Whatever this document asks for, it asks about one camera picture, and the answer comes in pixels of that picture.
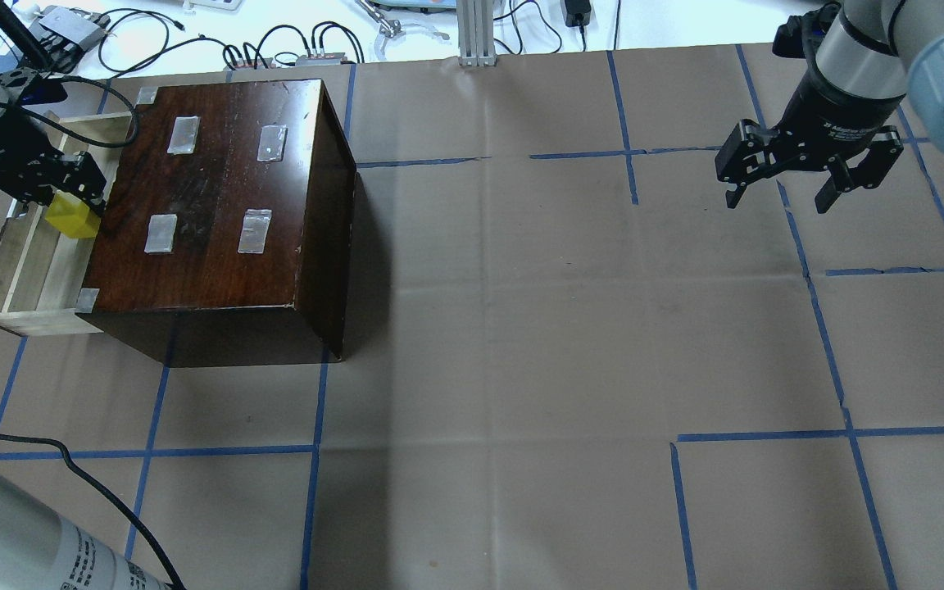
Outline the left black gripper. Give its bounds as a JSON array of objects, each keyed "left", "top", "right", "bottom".
[{"left": 0, "top": 109, "right": 107, "bottom": 206}]

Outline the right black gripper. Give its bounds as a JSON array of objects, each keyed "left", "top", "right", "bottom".
[{"left": 715, "top": 78, "right": 904, "bottom": 214}]

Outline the yellow block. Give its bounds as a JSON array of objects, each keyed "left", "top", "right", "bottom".
[{"left": 44, "top": 191, "right": 101, "bottom": 239}]

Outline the light wooden drawer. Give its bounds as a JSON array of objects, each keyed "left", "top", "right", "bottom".
[{"left": 0, "top": 111, "right": 135, "bottom": 338}]

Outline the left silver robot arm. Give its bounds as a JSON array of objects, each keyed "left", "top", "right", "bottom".
[{"left": 0, "top": 77, "right": 184, "bottom": 589}]

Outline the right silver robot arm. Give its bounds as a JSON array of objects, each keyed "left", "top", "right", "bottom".
[{"left": 715, "top": 1, "right": 944, "bottom": 213}]

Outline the dark wooden drawer cabinet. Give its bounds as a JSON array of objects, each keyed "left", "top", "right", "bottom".
[{"left": 75, "top": 79, "right": 356, "bottom": 367}]

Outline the black power adapter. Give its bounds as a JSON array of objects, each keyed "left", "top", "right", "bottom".
[{"left": 562, "top": 0, "right": 592, "bottom": 29}]

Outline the brown paper table cover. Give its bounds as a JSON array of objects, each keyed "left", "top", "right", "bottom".
[{"left": 0, "top": 44, "right": 944, "bottom": 589}]

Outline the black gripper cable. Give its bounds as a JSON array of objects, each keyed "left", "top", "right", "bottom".
[{"left": 0, "top": 74, "right": 186, "bottom": 590}]

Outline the aluminium frame post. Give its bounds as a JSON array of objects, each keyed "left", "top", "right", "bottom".
[{"left": 456, "top": 0, "right": 497, "bottom": 68}]

